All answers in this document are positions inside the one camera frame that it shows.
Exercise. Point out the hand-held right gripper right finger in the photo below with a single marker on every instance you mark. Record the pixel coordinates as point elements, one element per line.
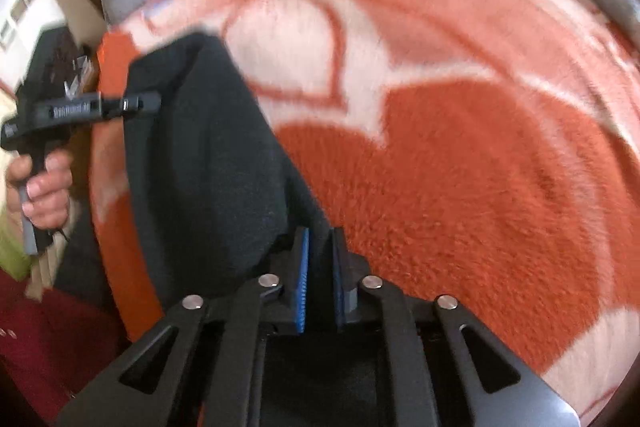
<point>340,287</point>

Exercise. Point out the person's left hand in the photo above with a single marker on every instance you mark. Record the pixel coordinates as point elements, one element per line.
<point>47,197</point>

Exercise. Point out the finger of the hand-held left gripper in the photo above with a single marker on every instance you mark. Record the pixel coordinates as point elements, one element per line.
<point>132,103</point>

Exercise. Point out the orange and white floral blanket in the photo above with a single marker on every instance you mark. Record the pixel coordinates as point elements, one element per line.
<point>450,182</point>

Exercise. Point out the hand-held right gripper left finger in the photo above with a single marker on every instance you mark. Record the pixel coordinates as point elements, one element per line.
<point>300,287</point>

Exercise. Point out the black pants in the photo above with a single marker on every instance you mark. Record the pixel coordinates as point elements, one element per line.
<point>200,182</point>

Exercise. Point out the person's dark red clothing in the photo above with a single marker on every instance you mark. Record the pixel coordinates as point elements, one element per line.
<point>55,347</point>

